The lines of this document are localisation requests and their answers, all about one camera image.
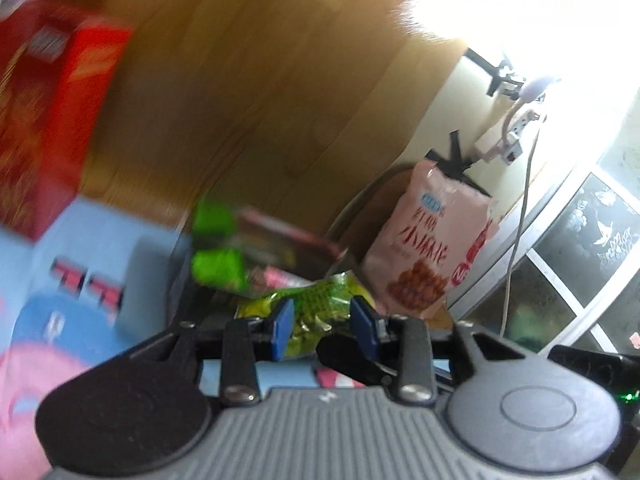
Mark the white wall charger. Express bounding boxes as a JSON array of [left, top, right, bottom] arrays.
[[472, 107, 549, 167]]

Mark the large pink snack bag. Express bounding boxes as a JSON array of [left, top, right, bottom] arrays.
[[360, 157, 502, 322]]

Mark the white cable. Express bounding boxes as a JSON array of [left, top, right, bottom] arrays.
[[500, 122, 543, 341]]

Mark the black tape cross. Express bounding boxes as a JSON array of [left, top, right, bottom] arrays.
[[425, 130, 494, 197]]

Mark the black tape strip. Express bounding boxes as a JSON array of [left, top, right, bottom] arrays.
[[465, 47, 527, 99]]

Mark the small pink snack packet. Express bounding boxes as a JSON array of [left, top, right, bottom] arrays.
[[250, 266, 303, 295]]

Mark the bright green snack packet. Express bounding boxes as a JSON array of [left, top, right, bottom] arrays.
[[192, 200, 237, 237], [191, 249, 252, 295]]

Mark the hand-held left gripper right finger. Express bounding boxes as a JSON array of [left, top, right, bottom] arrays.
[[350, 296, 532, 407]]

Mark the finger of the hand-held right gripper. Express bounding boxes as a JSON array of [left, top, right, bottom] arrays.
[[317, 335, 401, 390]]

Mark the crinkled green snack packet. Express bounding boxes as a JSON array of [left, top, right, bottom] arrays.
[[235, 271, 377, 361]]

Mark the red cardboard box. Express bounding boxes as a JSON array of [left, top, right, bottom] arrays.
[[0, 2, 137, 242]]

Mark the printed blue pink blanket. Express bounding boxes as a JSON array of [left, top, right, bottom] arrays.
[[0, 195, 368, 480]]

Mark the frosted glass door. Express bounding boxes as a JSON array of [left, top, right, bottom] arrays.
[[447, 157, 640, 357]]

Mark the black cardboard box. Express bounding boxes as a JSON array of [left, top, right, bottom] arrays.
[[167, 205, 352, 332]]

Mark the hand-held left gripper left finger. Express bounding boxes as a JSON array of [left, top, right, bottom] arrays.
[[119, 297, 296, 407]]

